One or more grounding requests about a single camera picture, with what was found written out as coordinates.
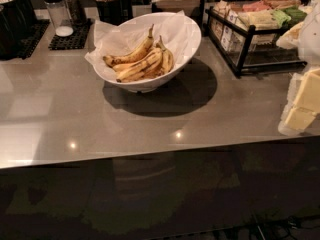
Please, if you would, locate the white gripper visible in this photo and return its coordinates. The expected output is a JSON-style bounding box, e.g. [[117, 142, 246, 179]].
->
[[276, 0, 320, 136]]

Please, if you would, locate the middle spotted yellow banana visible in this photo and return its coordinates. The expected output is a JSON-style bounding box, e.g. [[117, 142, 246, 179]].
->
[[116, 48, 162, 82]]

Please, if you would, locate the white ceramic bowl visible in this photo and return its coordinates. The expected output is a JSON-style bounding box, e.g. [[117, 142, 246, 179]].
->
[[91, 11, 203, 94]]

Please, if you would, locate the top spotted yellow banana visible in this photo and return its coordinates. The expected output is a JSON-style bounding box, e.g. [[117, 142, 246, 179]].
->
[[103, 25, 154, 67]]

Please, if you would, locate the small lower yellow banana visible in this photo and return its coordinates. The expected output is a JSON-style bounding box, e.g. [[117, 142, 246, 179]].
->
[[112, 63, 134, 72]]

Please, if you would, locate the white paper bowl liner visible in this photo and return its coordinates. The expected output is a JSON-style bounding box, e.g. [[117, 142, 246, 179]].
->
[[84, 10, 201, 82]]

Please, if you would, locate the black napkin holder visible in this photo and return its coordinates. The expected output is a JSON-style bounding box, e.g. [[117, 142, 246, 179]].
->
[[151, 0, 205, 27]]

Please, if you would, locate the black cup of stir sticks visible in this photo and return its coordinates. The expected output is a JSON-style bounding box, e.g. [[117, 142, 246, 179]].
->
[[94, 0, 133, 26]]

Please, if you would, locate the black rubber mat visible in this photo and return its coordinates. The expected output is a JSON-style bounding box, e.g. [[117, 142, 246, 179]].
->
[[48, 19, 92, 50], [16, 19, 50, 59]]

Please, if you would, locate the dark pepper shaker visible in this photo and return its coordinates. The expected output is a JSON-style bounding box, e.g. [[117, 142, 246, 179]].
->
[[65, 0, 87, 26]]

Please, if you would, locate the glass sugar shaker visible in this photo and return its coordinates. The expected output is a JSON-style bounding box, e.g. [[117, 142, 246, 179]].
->
[[44, 0, 73, 37]]

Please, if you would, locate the black rubber mat left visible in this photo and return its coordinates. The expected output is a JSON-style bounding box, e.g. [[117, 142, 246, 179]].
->
[[16, 19, 50, 59]]

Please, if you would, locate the black container far left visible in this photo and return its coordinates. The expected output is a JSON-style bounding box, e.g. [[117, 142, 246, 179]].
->
[[0, 0, 37, 59]]

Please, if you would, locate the black wire condiment rack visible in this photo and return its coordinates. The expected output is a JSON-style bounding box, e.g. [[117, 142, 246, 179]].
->
[[206, 0, 308, 77]]

